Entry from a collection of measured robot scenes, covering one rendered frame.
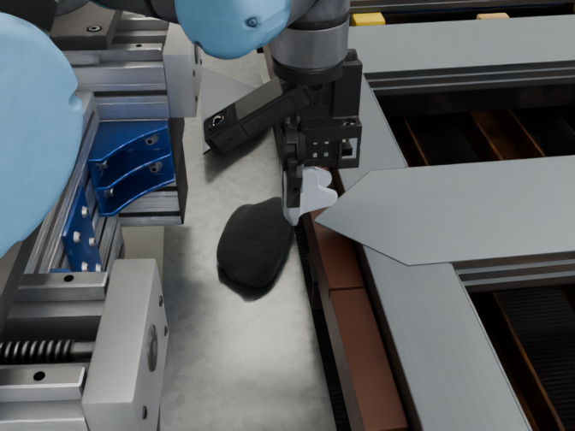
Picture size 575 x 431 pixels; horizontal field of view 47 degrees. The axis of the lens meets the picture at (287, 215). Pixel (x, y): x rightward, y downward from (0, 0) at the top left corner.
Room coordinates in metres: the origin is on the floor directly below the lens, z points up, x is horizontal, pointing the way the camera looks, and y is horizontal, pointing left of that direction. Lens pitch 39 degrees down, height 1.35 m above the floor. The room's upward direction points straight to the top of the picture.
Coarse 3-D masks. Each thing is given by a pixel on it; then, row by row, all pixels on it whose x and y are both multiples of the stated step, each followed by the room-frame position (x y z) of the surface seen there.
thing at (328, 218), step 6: (324, 210) 0.62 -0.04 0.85; (330, 210) 0.62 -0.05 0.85; (336, 210) 0.62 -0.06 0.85; (318, 216) 0.61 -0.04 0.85; (324, 216) 0.61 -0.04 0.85; (330, 216) 0.61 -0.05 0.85; (336, 216) 0.61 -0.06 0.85; (318, 222) 0.60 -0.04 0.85; (324, 222) 0.60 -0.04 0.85; (330, 222) 0.60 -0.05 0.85; (336, 222) 0.60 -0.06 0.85; (330, 228) 0.59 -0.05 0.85; (336, 228) 0.59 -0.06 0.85; (342, 234) 0.58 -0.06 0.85
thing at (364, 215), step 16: (368, 176) 0.69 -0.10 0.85; (352, 192) 0.66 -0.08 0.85; (368, 192) 0.66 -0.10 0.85; (336, 208) 0.63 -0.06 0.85; (352, 208) 0.63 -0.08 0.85; (368, 208) 0.63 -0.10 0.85; (384, 208) 0.63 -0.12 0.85; (352, 224) 0.60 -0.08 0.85; (368, 224) 0.60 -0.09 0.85; (384, 224) 0.60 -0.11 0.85; (368, 240) 0.57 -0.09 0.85; (384, 240) 0.57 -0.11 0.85; (400, 256) 0.54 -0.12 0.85
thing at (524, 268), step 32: (352, 0) 1.31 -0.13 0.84; (384, 0) 1.31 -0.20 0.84; (416, 0) 1.32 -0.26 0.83; (448, 0) 1.33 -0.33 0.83; (480, 0) 1.34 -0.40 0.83; (512, 0) 1.34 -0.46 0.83; (544, 0) 1.35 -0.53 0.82; (512, 64) 1.01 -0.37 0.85; (544, 64) 1.01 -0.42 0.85; (544, 256) 0.55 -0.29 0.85; (480, 288) 0.52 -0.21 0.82; (384, 320) 0.46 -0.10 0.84; (480, 320) 0.47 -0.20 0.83; (416, 416) 0.34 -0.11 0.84
